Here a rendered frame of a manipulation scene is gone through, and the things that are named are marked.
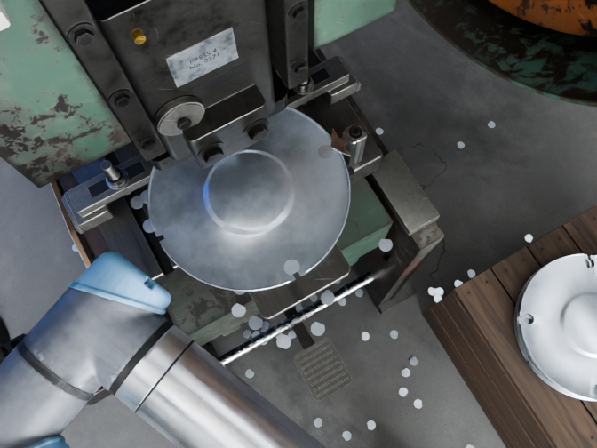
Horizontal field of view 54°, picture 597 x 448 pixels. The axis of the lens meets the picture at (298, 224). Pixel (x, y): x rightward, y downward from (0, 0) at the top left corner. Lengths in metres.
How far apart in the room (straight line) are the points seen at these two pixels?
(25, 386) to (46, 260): 1.26
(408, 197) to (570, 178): 0.92
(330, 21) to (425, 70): 1.31
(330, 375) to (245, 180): 0.70
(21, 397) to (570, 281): 1.07
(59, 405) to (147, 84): 0.30
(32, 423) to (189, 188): 0.44
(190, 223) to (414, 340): 0.91
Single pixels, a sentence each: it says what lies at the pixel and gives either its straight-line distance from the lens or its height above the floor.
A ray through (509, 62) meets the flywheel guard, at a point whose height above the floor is 0.99.
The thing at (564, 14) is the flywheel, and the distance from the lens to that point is 0.66.
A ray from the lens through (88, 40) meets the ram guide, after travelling 0.46.
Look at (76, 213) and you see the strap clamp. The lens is 0.94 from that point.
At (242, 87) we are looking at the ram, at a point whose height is 0.98.
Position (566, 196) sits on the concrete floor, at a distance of 1.82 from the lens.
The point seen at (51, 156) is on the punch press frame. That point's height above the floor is 1.10.
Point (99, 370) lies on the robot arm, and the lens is 0.51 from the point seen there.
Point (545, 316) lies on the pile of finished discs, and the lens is 1.28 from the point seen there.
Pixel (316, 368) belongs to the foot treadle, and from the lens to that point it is 1.41.
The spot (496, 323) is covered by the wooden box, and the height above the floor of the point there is 0.35.
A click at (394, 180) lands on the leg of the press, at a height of 0.64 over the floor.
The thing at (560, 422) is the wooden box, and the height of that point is 0.35.
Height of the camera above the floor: 1.56
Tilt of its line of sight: 73 degrees down
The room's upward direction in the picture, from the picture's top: 2 degrees counter-clockwise
